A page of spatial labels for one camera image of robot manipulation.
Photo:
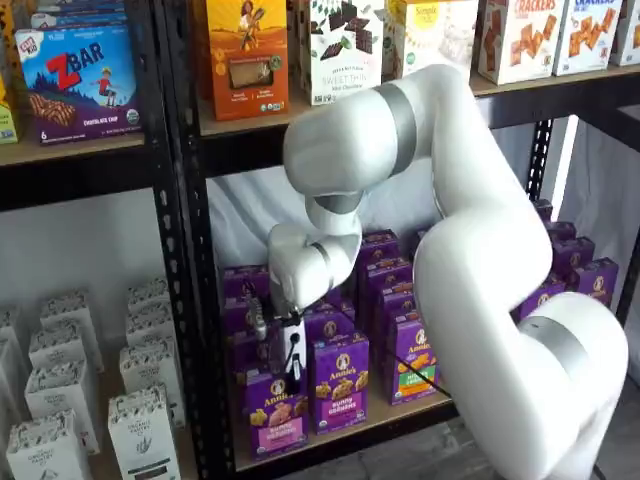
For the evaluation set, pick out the purple Annie's box pink patch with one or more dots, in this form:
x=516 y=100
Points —
x=275 y=425

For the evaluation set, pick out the purple Annie's box brown patch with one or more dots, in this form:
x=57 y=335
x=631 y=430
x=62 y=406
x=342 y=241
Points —
x=542 y=295

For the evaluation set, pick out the orange Revival box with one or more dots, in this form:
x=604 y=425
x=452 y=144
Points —
x=247 y=60

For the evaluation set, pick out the blue pretzel crackers box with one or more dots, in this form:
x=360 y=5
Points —
x=585 y=35

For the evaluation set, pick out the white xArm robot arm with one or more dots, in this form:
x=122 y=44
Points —
x=475 y=225

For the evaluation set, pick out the orange Bobo's box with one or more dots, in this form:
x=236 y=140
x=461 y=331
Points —
x=6 y=20
x=7 y=122

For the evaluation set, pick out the purple Annie's box violet patch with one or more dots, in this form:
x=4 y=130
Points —
x=340 y=385

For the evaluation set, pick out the purple Annie's box green patch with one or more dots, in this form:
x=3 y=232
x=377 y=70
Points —
x=412 y=360

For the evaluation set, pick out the white cracker box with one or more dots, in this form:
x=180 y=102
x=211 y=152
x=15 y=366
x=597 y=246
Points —
x=627 y=35

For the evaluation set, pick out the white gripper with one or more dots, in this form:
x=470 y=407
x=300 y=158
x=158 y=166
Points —
x=292 y=340

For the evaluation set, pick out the yellow Simple Mills bars box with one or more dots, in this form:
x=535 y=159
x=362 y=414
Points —
x=435 y=35

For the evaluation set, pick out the blue Clif Z Bar box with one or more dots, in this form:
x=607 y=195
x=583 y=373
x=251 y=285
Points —
x=80 y=12
x=80 y=85

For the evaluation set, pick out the Simple Mills Sweet Thins box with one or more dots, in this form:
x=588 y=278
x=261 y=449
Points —
x=345 y=55

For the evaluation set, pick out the white patterned pastry box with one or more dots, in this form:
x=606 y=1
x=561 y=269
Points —
x=45 y=450
x=9 y=322
x=147 y=295
x=145 y=435
x=67 y=310
x=150 y=370
x=150 y=325
x=60 y=345
x=60 y=395

